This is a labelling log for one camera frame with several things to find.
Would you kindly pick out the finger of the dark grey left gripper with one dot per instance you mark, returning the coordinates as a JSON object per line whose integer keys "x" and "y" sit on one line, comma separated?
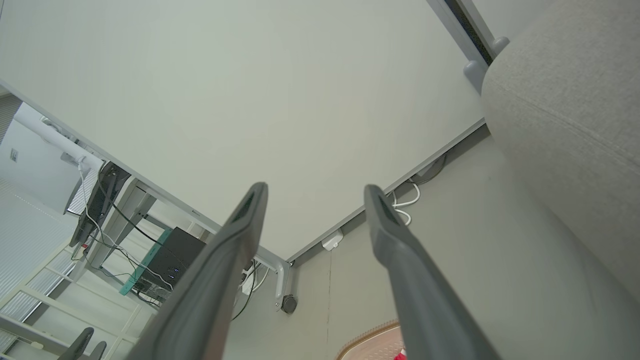
{"x": 77, "y": 345}
{"x": 99, "y": 351}

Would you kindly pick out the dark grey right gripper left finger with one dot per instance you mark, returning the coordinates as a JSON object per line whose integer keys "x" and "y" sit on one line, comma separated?
{"x": 215, "y": 280}

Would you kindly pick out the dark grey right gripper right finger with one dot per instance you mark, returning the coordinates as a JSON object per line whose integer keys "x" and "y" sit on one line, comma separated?
{"x": 420, "y": 290}

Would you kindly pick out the red and white garment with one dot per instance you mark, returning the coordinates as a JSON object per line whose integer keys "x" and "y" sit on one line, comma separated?
{"x": 400, "y": 356}

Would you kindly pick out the grey fabric sofa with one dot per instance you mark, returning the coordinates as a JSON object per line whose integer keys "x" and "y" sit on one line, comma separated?
{"x": 570, "y": 125}

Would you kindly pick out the white power strip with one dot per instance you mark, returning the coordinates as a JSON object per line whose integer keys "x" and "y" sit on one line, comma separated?
{"x": 248, "y": 282}

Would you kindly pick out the black computer tower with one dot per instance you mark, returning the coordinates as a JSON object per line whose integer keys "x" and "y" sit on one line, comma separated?
{"x": 172, "y": 260}

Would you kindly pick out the grey partition foot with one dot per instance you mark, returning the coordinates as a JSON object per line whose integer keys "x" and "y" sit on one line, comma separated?
{"x": 280, "y": 280}

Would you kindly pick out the teal computer holder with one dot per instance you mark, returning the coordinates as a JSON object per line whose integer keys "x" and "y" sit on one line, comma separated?
{"x": 145, "y": 262}

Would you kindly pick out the white basket with wicker rim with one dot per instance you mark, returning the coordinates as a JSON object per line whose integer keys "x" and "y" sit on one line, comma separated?
{"x": 372, "y": 345}

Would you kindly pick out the black caster wheel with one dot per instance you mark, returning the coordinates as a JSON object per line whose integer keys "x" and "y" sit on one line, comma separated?
{"x": 289, "y": 304}

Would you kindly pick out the white power adapter box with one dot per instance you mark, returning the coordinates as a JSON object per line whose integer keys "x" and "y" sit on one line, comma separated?
{"x": 332, "y": 240}

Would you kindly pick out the grey desk leg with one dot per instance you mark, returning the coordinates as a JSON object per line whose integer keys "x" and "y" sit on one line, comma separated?
{"x": 122, "y": 220}

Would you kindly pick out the black monitor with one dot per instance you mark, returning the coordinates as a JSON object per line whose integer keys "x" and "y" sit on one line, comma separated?
{"x": 97, "y": 205}

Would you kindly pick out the white wall socket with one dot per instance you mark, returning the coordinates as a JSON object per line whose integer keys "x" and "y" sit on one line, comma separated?
{"x": 14, "y": 155}

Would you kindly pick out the white wall pipe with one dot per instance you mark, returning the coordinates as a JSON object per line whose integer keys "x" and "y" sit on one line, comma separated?
{"x": 55, "y": 135}

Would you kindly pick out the grey metal frame leg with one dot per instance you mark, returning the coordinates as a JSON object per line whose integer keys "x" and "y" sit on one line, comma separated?
{"x": 475, "y": 74}
{"x": 499, "y": 45}

